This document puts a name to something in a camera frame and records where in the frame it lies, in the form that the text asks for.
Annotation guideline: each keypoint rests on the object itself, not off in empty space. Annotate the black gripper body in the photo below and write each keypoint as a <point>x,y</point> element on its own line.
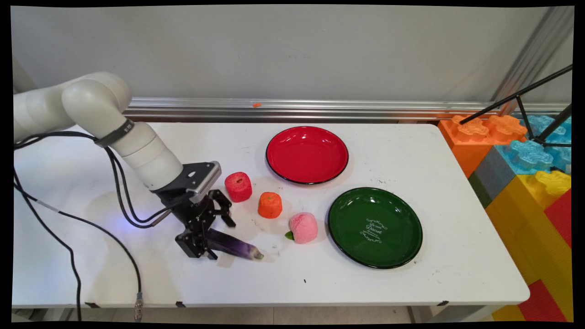
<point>189,212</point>

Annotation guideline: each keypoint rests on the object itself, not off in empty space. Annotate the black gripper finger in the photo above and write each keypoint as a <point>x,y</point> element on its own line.
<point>194,244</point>
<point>223,205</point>

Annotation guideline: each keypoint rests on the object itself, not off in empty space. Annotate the purple toy eggplant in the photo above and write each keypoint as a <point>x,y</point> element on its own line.
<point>237,246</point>

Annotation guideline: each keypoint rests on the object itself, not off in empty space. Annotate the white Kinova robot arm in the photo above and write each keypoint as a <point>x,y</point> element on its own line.
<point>91,100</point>

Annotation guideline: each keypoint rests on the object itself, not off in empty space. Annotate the red toy apple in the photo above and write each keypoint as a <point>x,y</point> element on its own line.
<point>238,187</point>

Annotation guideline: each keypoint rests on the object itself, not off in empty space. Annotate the orange toy fruit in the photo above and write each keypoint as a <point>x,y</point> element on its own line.
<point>270,205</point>

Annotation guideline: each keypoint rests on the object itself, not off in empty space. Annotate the pink toy peach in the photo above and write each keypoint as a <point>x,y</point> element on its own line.
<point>304,227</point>

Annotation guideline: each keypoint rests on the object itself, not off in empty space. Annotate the red round plate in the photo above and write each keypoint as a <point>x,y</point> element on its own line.
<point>306,155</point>

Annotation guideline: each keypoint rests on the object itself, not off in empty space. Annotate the green round plate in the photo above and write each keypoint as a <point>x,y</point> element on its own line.
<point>365,214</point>

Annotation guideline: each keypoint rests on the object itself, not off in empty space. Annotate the orange toy building block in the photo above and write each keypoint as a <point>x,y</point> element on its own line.
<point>470,141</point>

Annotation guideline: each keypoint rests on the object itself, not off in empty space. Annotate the grey toy building block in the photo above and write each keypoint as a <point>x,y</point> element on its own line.
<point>493,176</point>

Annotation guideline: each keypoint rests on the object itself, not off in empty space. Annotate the yellow toy building block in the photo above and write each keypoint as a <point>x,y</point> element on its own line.
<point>525,228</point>

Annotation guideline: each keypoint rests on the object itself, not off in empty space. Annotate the blue toy building block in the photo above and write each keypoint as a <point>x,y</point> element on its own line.
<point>528,157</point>

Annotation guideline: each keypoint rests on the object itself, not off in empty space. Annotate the black tripod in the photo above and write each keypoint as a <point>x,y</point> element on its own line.
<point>521,94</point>

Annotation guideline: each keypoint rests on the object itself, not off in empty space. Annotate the red toy building block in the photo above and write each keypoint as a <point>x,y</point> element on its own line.
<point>561,217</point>
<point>544,304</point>

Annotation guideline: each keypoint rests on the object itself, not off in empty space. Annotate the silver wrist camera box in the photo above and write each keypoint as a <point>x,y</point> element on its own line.
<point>205,180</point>

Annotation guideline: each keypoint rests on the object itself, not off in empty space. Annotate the aluminium rail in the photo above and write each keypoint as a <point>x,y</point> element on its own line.
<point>320,109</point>

